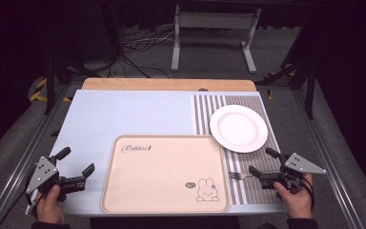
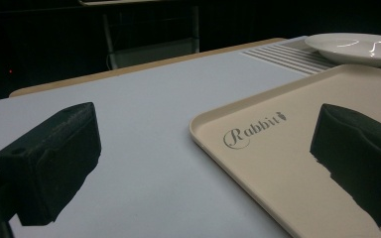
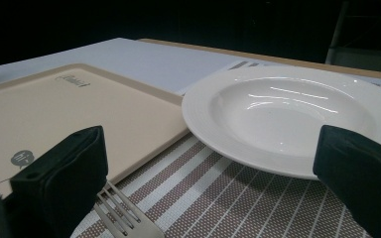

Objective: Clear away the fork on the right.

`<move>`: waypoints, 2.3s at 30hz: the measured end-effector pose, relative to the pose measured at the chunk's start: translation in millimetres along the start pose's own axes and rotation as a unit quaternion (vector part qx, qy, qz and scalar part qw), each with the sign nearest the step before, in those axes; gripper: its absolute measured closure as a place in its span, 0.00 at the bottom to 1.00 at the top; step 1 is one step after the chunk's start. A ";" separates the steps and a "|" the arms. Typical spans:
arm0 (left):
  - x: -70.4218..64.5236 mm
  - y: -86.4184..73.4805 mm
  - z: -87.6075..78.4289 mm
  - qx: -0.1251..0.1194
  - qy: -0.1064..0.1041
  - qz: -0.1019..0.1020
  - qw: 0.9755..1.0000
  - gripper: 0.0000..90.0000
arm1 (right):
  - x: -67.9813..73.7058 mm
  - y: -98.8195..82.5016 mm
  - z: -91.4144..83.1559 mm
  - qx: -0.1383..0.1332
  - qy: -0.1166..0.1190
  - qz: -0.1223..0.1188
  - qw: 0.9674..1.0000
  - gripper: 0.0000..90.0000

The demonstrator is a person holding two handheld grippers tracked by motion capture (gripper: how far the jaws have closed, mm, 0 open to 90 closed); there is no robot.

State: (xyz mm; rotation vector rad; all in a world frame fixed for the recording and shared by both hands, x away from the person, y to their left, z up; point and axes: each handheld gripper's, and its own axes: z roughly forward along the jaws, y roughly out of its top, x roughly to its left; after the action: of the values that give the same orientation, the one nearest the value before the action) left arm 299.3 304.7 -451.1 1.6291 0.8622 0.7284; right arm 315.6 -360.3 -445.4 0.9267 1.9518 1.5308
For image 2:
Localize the white ceramic plate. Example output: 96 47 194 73
304 32 381 68

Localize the beige plastic tray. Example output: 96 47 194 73
189 63 381 238

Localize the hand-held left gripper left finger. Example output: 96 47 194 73
0 101 102 227

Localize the white ribbed drying rack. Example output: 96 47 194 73
240 35 381 75

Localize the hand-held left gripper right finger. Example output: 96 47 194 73
310 103 381 231

